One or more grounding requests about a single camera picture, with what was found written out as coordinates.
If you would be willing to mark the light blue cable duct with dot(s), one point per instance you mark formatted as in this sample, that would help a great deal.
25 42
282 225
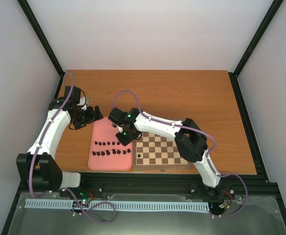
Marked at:
119 206

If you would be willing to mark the black aluminium frame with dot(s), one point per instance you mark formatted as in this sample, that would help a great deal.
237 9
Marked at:
254 184

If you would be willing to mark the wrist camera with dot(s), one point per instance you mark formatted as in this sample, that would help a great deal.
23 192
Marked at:
116 116
83 103

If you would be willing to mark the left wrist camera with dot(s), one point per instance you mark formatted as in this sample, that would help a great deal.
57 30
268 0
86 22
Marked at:
83 103

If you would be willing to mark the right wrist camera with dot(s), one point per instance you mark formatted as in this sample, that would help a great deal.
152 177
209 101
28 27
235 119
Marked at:
116 116

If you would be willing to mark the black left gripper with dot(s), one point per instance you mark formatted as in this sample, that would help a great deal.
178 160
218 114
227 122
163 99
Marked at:
99 116

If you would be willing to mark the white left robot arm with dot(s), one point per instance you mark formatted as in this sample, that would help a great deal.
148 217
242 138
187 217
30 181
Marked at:
52 129

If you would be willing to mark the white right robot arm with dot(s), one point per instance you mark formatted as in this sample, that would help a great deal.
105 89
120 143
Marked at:
191 142

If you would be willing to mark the pink plastic tray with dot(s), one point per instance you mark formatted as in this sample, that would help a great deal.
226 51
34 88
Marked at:
103 131

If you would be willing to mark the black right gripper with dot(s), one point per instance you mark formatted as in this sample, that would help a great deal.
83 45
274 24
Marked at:
125 142

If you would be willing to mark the wooden chess board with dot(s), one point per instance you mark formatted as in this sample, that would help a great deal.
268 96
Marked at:
157 153

